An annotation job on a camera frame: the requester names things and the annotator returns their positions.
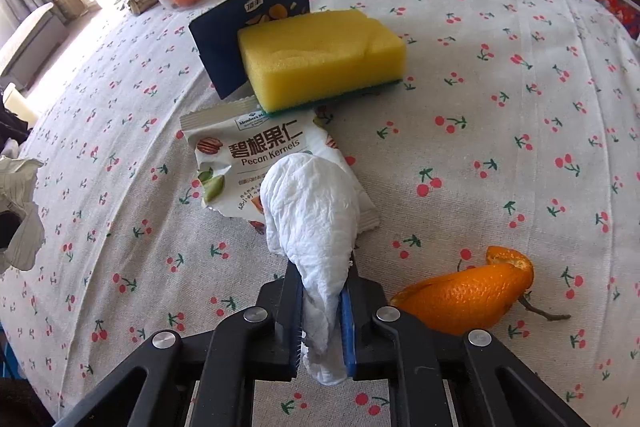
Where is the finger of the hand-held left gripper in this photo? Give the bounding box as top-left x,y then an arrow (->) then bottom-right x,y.
0,209 -> 26,275

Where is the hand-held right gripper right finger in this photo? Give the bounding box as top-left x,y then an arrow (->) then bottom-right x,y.
339,251 -> 593,427

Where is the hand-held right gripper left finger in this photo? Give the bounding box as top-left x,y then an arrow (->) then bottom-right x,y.
50,257 -> 306,427

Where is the white tissue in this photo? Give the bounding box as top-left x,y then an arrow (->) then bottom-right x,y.
260,155 -> 362,387

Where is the orange peel with twig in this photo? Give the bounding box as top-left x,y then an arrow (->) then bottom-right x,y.
390,246 -> 571,335

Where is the white nut packet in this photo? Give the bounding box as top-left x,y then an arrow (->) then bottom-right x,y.
180,109 -> 381,235

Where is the grey sofa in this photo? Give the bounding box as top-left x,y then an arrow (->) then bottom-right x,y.
0,2 -> 68,80

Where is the yellow green sponge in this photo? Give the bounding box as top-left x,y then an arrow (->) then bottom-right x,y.
236,8 -> 407,115

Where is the blue snack box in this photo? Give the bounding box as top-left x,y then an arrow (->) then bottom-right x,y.
189,0 -> 313,100

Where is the white storage box red print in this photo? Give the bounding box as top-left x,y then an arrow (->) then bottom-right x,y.
592,0 -> 640,38

